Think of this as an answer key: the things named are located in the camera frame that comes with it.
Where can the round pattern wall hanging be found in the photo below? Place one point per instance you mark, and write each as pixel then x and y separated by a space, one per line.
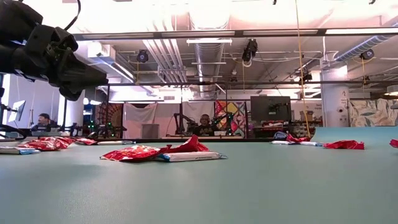
pixel 113 113

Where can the leaf pattern wall panel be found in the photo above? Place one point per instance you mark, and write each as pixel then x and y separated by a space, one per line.
pixel 373 112

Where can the long black horizontal bar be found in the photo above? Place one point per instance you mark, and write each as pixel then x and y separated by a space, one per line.
pixel 280 83

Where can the white blue candy bar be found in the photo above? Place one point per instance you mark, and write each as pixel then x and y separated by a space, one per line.
pixel 18 151
pixel 112 143
pixel 189 156
pixel 280 142
pixel 311 143

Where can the green table mat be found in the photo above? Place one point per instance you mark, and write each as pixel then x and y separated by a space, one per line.
pixel 199 193

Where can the black overhead frame beam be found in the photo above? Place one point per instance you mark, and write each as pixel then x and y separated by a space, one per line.
pixel 280 32

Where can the background robot workstation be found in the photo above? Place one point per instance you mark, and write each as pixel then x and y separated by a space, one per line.
pixel 102 129

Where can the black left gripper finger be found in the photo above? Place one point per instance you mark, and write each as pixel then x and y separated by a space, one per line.
pixel 71 94
pixel 84 79

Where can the black computer monitor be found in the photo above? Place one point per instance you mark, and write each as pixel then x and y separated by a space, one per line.
pixel 270 109

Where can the person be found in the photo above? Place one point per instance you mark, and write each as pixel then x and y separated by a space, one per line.
pixel 205 126
pixel 43 123

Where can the cluttered storage shelf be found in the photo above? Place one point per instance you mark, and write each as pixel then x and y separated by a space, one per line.
pixel 298 127

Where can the blue bag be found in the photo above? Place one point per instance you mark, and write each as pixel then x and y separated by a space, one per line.
pixel 280 135

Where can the white hanging cloth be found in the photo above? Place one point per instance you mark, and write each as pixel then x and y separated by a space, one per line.
pixel 140 115

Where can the blue spiral ceiling duct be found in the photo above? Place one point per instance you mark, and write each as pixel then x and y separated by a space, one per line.
pixel 367 45

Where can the gray chair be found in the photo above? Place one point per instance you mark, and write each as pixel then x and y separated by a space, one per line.
pixel 150 131

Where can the colourful patchwork quilt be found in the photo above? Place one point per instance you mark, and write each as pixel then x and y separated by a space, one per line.
pixel 233 109

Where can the white round column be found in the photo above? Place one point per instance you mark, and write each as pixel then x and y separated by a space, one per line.
pixel 74 112
pixel 334 102

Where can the silver ceiling duct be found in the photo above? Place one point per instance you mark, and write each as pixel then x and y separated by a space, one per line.
pixel 210 53

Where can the tilted computer monitor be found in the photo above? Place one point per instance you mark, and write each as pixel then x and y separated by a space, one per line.
pixel 18 110

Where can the red candy packet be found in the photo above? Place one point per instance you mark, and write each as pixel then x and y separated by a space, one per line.
pixel 87 141
pixel 345 145
pixel 133 153
pixel 297 139
pixel 46 143
pixel 189 145
pixel 395 143

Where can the black background robot arm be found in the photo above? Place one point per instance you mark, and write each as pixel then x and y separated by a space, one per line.
pixel 225 119
pixel 183 119

